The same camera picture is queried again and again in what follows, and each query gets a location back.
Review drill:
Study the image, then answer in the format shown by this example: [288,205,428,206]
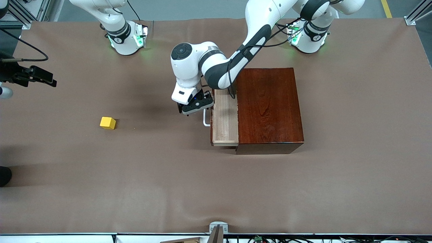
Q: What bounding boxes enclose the light wood drawer white handle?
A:
[202,88,240,147]

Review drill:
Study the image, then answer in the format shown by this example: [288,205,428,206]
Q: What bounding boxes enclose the brown table cover sheet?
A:
[0,18,432,235]

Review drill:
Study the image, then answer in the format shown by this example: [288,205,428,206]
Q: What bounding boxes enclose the dark brown wooden cabinet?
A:
[235,68,305,155]

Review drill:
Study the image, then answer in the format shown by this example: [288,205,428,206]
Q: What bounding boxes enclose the black shoe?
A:
[0,166,12,187]

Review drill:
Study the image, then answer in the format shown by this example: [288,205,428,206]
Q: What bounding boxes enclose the brown cardboard piece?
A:
[160,237,204,243]

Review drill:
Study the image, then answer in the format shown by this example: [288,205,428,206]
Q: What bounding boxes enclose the aluminium profile beam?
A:
[404,0,432,26]

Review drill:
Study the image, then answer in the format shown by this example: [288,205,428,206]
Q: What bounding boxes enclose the aluminium frame with cables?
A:
[0,0,64,30]

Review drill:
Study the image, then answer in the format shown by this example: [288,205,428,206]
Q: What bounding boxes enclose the thin black right base cable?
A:
[126,0,141,21]

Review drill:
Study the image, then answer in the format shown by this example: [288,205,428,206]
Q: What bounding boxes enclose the grey metal clamp bracket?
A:
[209,221,228,243]

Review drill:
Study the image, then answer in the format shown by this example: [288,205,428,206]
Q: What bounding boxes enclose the black left base cables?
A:
[275,21,295,38]

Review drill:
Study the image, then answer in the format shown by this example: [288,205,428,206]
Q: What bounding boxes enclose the tangled black cables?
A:
[225,235,432,243]

